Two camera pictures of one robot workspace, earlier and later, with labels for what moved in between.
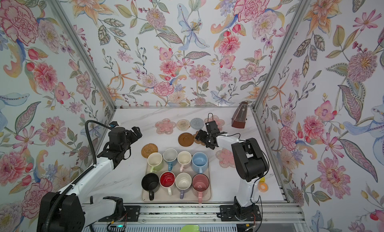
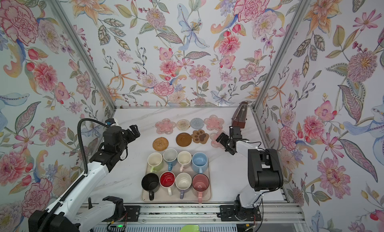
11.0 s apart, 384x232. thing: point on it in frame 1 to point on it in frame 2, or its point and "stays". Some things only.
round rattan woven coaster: x=148 y=148 to x=160 y=144
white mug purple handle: x=183 y=182 stays
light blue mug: x=200 y=162 stays
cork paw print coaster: x=197 y=141 stays
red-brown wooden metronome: x=239 y=115 stays
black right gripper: x=202 y=138 to x=223 y=141
